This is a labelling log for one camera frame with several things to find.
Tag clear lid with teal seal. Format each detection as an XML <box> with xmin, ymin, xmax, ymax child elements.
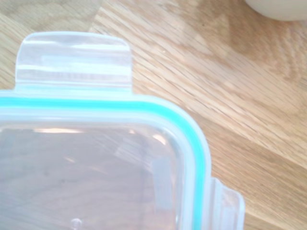
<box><xmin>0</xmin><ymin>32</ymin><xmax>247</xmax><ymax>230</ymax></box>

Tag white mug with handle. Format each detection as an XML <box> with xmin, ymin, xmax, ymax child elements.
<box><xmin>244</xmin><ymin>0</ymin><xmax>307</xmax><ymax>23</ymax></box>

